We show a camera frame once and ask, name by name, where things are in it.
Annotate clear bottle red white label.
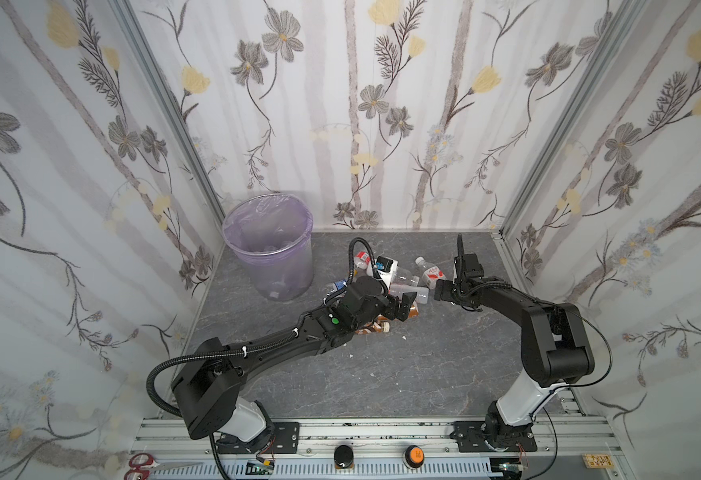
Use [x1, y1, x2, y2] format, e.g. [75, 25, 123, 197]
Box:
[416, 256, 447, 290]

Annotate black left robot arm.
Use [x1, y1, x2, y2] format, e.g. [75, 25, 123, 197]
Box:
[146, 264, 417, 448]

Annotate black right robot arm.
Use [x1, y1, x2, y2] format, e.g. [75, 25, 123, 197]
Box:
[435, 235, 596, 453]

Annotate purple lined waste bin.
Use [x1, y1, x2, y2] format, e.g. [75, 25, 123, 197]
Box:
[222, 193, 314, 302]

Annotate brown coffee bottle lower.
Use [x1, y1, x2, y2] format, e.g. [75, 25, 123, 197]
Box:
[357, 321, 391, 335]

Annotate clear bottle blue label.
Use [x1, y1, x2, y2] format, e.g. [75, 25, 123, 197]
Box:
[324, 279, 346, 296]

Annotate small bottle red white cap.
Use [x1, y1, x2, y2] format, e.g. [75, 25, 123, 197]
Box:
[354, 251, 371, 270]

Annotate black knob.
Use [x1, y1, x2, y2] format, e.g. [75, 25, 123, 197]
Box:
[332, 444, 355, 470]

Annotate orange knob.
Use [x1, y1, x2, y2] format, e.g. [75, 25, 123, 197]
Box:
[404, 445, 426, 469]

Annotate small wooden tag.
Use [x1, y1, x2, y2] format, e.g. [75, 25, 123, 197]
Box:
[582, 454, 615, 470]

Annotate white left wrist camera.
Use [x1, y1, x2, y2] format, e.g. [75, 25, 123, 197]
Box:
[376, 255, 399, 287]

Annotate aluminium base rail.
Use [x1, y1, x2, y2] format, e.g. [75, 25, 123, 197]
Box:
[127, 418, 628, 480]

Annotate red handled scissors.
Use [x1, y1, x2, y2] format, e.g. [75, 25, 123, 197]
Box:
[124, 453, 158, 480]

